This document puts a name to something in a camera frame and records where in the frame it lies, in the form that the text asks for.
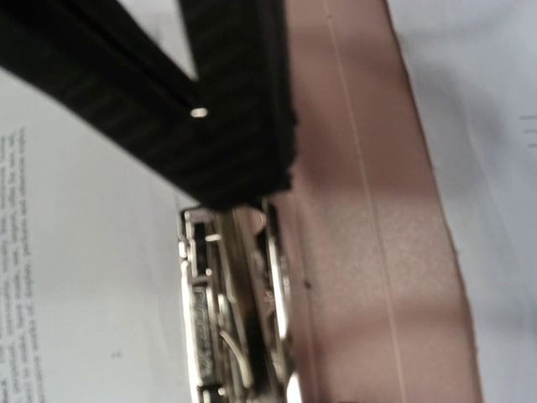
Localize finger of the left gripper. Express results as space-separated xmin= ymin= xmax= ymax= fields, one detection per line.
xmin=1 ymin=1 xmax=297 ymax=210

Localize metal clip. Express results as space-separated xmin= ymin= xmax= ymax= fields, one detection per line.
xmin=178 ymin=199 xmax=303 ymax=402

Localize remaining white paper stack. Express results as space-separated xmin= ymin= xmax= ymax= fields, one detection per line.
xmin=1 ymin=1 xmax=193 ymax=402

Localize translucent grey plastic sheet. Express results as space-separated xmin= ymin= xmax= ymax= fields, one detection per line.
xmin=276 ymin=1 xmax=482 ymax=402

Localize white printed paper sheets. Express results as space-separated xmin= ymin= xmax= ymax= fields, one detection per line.
xmin=388 ymin=1 xmax=536 ymax=402

